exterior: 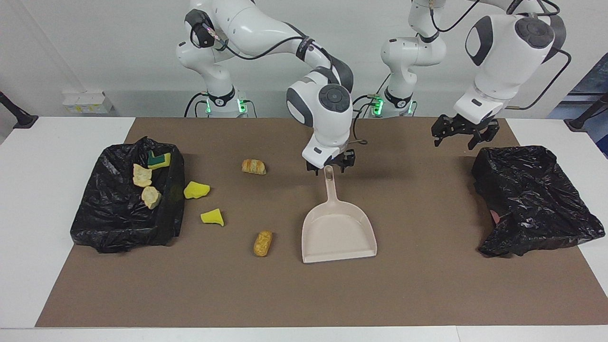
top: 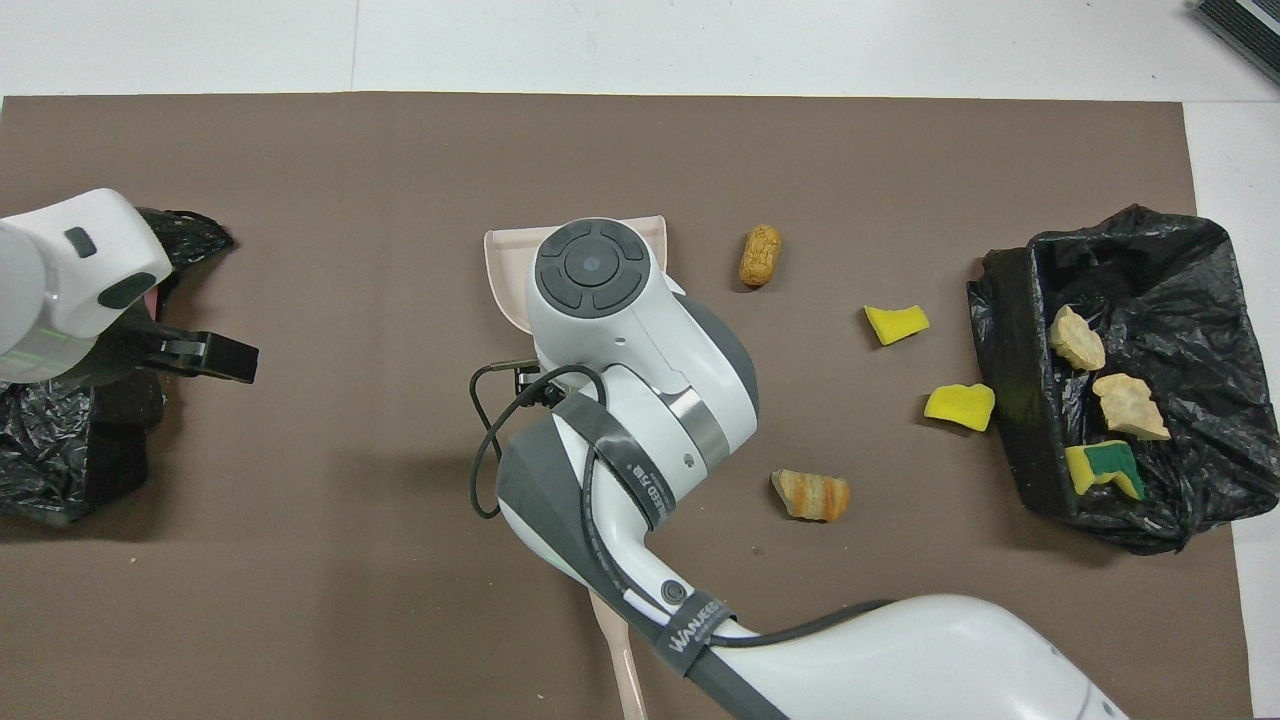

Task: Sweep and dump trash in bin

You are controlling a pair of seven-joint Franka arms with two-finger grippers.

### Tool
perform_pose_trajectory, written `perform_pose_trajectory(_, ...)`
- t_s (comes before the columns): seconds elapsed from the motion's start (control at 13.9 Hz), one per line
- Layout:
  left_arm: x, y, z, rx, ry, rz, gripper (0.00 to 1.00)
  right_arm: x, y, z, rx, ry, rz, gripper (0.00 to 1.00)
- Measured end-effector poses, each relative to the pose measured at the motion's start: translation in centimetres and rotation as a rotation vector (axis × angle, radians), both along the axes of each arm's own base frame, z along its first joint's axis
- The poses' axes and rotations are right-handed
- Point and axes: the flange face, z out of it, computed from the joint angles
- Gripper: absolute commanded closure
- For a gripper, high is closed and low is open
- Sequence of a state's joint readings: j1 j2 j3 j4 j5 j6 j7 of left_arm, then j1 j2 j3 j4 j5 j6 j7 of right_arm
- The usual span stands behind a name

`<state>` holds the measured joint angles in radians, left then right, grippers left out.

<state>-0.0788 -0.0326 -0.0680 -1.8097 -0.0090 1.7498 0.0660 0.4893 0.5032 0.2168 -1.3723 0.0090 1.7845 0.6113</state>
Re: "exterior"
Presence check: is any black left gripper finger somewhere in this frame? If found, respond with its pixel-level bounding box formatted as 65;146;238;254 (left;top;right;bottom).
468;121;500;151
431;116;459;147

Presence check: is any golden croissant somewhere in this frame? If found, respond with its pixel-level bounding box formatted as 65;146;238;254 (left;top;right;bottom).
133;163;153;187
241;159;267;175

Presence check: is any beige plastic dustpan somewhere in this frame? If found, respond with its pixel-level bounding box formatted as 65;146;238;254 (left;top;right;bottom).
302;165;378;264

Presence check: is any brown oblong bread roll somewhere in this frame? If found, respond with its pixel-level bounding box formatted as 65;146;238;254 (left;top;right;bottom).
253;230;274;257

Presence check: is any yellow sponge piece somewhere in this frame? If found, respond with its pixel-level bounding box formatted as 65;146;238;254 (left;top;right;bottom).
200;209;225;227
147;151;171;170
184;181;210;200

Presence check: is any pale bread chunk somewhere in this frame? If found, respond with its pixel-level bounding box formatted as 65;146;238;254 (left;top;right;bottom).
141;186;162;209

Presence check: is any black bag lined trash bin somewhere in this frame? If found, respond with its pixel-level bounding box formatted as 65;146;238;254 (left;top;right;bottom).
472;145;606;257
70;136;186;253

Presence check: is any blue grey cabinet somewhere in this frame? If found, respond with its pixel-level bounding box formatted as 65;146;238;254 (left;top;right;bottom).
546;52;608;158

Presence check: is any brown table mat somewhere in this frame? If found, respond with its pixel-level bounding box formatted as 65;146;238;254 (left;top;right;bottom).
36;117;608;327

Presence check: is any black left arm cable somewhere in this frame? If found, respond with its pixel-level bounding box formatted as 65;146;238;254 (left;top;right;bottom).
427;0;573;111

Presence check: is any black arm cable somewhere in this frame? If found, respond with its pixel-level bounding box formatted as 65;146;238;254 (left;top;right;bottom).
427;0;573;111
190;21;369;145

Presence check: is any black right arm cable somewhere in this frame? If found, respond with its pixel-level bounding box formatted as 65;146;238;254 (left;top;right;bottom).
190;21;369;145

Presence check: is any white wall socket box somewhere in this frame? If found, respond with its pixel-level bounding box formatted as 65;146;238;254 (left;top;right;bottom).
62;91;114;114

